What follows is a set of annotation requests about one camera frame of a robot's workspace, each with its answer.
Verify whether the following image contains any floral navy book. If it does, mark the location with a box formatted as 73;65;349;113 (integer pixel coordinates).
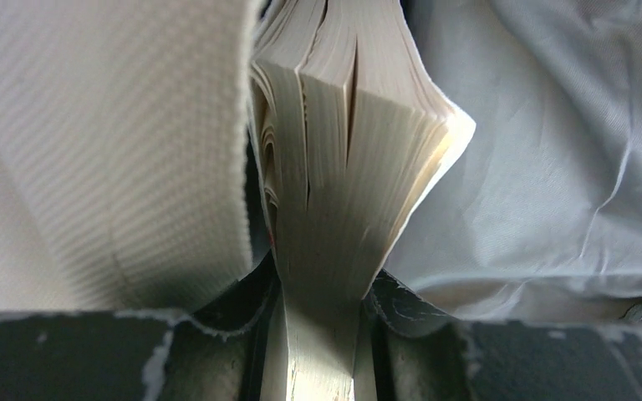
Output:
249;1;476;400

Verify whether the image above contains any cream canvas backpack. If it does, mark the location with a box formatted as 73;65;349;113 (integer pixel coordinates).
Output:
0;1;642;321

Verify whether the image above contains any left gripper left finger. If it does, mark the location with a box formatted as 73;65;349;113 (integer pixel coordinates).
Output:
0;266;278;400

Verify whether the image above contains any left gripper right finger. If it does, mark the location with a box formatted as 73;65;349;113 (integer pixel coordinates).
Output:
364;272;642;400

